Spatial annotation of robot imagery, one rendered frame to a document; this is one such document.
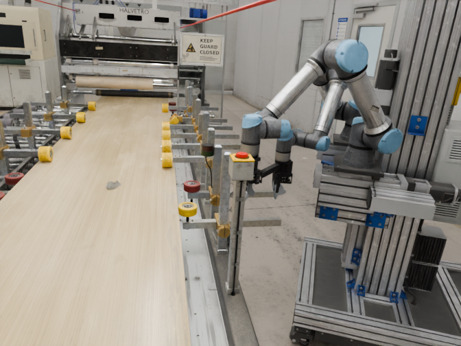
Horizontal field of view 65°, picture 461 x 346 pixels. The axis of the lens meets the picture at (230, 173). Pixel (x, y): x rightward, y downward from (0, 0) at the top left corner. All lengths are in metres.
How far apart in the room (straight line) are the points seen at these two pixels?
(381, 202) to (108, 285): 1.20
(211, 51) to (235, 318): 3.26
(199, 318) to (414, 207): 1.03
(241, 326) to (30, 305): 0.63
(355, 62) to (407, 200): 0.67
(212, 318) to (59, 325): 0.58
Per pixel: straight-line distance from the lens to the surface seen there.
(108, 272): 1.18
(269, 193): 1.86
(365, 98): 1.59
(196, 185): 1.75
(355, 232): 2.24
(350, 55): 1.49
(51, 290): 1.15
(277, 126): 1.43
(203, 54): 4.14
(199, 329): 1.38
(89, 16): 4.49
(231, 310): 1.34
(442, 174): 2.05
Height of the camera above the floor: 1.58
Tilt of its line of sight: 20 degrees down
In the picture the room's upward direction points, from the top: 4 degrees clockwise
